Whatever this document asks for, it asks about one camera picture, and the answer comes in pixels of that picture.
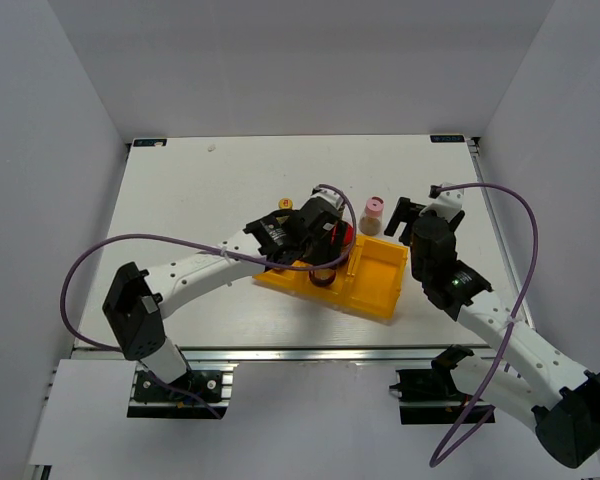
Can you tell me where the red-lid sauce jar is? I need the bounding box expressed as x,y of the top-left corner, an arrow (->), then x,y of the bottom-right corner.
309,268 -> 337,288
330,221 -> 354,250

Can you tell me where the pink-cap spice shaker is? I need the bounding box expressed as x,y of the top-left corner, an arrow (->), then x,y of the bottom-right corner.
358,196 -> 384,236

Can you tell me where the yellow-cap green-label sauce bottle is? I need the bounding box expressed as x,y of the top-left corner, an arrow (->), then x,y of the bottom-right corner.
278,198 -> 293,210

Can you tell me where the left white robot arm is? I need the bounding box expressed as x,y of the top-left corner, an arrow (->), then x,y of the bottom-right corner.
102,187 -> 349,399

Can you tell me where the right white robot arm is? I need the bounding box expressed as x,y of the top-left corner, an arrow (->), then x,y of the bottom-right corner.
384,191 -> 600,469

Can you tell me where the yellow three-compartment bin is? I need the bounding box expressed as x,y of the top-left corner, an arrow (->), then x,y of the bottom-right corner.
254,235 -> 409,323

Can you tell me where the right blue table label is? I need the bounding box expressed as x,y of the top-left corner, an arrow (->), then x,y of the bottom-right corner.
429,134 -> 466,143

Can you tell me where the blue table label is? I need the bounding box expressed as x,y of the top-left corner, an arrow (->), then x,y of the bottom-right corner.
429,134 -> 466,143
132,138 -> 167,148

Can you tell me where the left blue table label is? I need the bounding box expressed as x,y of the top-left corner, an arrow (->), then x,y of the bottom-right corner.
132,138 -> 167,148

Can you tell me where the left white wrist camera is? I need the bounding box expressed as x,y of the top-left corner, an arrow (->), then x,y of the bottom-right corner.
310,186 -> 345,211

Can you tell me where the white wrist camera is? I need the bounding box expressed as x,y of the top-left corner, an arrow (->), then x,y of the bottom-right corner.
426,182 -> 464,222
310,186 -> 345,211

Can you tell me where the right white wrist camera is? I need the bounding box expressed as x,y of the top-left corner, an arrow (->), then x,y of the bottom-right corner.
426,182 -> 464,222

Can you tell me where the aluminium table rail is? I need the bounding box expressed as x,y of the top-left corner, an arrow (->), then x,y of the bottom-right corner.
69,345 -> 504,365

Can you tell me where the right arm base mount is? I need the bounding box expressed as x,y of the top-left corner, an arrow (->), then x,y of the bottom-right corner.
389,345 -> 477,426

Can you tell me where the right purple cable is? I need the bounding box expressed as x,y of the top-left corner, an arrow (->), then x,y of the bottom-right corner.
428,183 -> 539,468

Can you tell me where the purple cable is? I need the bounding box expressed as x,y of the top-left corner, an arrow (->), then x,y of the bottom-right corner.
59,183 -> 359,419
428,183 -> 539,468

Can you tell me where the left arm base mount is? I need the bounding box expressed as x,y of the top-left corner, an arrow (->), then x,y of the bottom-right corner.
127,364 -> 233,420

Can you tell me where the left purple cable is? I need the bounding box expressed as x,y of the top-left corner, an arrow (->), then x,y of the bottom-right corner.
59,183 -> 359,419

